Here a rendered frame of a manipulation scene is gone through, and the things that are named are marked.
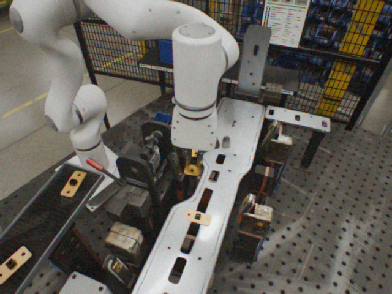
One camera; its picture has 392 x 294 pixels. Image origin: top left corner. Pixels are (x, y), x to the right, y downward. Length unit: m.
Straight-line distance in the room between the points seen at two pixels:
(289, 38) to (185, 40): 1.10
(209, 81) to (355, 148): 1.34
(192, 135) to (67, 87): 0.49
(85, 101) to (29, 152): 1.90
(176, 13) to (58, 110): 0.56
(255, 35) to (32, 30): 0.84
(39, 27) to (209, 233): 0.71
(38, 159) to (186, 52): 2.40
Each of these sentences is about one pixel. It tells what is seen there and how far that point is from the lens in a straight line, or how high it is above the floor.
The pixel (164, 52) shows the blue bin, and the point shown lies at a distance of 1.51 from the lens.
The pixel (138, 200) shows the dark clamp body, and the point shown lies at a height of 1.08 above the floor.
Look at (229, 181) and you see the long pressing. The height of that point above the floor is 1.00.
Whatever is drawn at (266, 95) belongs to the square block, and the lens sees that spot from 1.29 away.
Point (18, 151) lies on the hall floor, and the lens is 2.93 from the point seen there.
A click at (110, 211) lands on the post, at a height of 1.10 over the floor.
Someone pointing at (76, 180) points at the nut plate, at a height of 1.17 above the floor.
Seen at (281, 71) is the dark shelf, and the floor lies 1.03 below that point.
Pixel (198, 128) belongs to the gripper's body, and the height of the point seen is 1.37.
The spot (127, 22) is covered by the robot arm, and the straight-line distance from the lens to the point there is 0.52.
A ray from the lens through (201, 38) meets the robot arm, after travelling 0.43.
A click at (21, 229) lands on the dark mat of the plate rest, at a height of 1.16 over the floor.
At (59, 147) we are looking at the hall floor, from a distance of 2.74.
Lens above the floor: 1.73
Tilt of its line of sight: 46 degrees down
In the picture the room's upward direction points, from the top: straight up
